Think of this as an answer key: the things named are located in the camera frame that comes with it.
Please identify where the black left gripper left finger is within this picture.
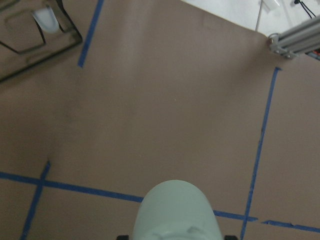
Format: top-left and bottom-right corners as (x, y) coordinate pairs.
(117, 235), (129, 240)

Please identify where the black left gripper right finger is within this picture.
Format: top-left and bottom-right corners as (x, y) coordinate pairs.
(224, 235), (238, 240)

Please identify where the light green plastic cup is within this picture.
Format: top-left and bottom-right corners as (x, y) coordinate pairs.
(132, 180), (223, 240)

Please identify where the aluminium frame post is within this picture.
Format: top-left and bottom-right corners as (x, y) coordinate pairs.
(268, 16), (320, 59)

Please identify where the black wire cup rack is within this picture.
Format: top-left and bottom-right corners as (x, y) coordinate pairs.
(0, 0), (83, 82)

